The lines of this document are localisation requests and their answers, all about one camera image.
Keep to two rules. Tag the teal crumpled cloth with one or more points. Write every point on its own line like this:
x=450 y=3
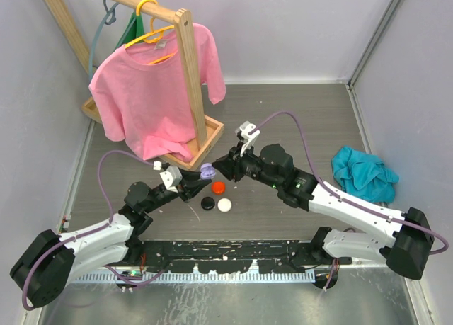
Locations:
x=364 y=176

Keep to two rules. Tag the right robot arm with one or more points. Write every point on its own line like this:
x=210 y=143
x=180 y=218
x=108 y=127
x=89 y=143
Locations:
x=401 y=240

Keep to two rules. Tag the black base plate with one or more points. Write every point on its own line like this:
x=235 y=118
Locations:
x=271 y=256

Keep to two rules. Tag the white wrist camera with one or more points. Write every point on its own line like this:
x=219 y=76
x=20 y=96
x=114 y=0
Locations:
x=247 y=134
x=170 y=175

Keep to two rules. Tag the purple earbud case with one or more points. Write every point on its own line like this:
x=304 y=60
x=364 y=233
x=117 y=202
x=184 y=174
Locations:
x=207 y=171

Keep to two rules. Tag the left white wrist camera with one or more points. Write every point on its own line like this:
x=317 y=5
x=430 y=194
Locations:
x=170 y=175

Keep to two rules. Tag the yellow hanger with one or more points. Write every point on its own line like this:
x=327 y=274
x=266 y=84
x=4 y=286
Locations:
x=153 y=36

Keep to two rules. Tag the white earbud case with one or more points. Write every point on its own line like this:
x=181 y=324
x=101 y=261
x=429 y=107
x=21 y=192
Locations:
x=224 y=205

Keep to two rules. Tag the wooden clothes rack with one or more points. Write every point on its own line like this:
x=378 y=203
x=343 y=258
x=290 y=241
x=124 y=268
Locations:
x=207 y=129

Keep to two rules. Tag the green garment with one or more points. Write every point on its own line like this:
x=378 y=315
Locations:
x=134 y=29

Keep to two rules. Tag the pink t-shirt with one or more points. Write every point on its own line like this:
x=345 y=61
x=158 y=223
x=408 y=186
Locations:
x=142 y=99

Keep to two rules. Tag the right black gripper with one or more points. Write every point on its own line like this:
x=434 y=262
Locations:
x=231 y=165

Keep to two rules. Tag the white slotted cable duct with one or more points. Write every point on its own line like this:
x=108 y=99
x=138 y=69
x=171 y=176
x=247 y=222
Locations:
x=252 y=276

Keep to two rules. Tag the black earbud case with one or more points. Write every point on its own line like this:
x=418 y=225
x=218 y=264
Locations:
x=207 y=203

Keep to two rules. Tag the teal hanger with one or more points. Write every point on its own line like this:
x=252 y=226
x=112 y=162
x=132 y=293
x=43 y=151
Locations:
x=108 y=19

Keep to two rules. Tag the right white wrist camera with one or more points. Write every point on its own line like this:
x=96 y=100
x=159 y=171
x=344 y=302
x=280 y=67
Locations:
x=247 y=134

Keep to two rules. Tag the red earbud case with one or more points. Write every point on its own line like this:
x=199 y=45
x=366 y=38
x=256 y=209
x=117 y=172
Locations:
x=218 y=187

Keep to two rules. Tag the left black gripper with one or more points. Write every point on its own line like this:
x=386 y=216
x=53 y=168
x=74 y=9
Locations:
x=190 y=178

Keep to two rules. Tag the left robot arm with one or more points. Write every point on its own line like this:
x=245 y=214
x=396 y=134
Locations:
x=52 y=261

